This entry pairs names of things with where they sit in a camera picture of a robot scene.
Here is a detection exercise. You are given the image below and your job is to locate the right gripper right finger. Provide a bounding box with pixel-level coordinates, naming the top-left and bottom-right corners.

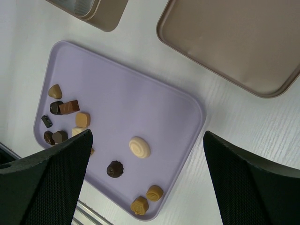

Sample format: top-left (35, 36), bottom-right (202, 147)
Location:
top-left (203, 131), bottom-right (300, 225)

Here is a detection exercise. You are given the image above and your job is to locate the purple plastic tray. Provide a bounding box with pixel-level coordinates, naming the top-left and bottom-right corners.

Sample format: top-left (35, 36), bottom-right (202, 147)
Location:
top-left (34, 41), bottom-right (205, 221)

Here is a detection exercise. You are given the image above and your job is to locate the aluminium rail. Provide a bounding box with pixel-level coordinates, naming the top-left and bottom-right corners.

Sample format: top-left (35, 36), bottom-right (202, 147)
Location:
top-left (71, 200), bottom-right (113, 225)

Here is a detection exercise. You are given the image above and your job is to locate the tan heart chocolate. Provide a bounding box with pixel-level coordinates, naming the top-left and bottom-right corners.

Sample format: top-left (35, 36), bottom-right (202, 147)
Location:
top-left (48, 84), bottom-right (63, 99)

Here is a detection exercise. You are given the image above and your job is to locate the white square chocolate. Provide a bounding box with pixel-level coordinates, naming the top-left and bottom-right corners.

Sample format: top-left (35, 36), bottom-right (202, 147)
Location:
top-left (72, 127), bottom-right (87, 137)

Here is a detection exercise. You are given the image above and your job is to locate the caramel leaf round chocolate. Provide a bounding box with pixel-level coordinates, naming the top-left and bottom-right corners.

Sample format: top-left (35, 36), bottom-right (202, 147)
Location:
top-left (146, 185), bottom-right (164, 202)

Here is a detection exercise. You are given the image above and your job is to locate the caramel hexagon chocolate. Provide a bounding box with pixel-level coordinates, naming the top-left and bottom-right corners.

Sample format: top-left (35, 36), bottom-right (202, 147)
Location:
top-left (130, 196), bottom-right (149, 216)

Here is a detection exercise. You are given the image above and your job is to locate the brown tin lid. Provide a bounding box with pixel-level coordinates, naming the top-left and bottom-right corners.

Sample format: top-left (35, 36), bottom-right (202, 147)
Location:
top-left (157, 0), bottom-right (300, 98)

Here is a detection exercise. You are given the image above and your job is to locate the brown tin box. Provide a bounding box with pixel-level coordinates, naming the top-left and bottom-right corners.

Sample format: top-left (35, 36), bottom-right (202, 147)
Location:
top-left (48, 0), bottom-right (128, 32)

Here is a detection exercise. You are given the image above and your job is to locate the dark rose chocolate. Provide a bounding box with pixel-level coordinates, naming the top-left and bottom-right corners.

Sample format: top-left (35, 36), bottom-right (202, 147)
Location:
top-left (106, 161), bottom-right (124, 178)

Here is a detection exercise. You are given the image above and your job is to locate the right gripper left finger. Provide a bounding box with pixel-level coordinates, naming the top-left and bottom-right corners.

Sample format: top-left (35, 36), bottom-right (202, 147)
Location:
top-left (0, 129), bottom-right (93, 225)

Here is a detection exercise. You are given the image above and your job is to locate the white swirl oval chocolate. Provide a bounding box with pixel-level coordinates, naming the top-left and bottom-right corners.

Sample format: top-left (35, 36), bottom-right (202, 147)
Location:
top-left (129, 136), bottom-right (151, 158)

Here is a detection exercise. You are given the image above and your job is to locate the dark oval chocolate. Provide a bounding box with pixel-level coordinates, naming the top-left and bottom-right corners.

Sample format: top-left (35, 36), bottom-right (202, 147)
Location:
top-left (44, 131), bottom-right (55, 146)

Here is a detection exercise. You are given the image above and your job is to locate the dark flat bar chocolate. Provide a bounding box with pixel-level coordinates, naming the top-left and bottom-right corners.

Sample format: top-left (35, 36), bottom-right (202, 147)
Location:
top-left (41, 115), bottom-right (53, 128)

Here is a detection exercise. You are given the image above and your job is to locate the brown rectangular chocolate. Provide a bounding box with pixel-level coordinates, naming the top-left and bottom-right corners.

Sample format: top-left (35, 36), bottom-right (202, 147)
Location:
top-left (59, 100), bottom-right (80, 115)

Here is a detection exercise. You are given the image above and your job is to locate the dark round shiny chocolate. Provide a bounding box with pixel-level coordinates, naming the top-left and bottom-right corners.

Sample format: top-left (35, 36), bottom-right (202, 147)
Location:
top-left (50, 101), bottom-right (63, 115)

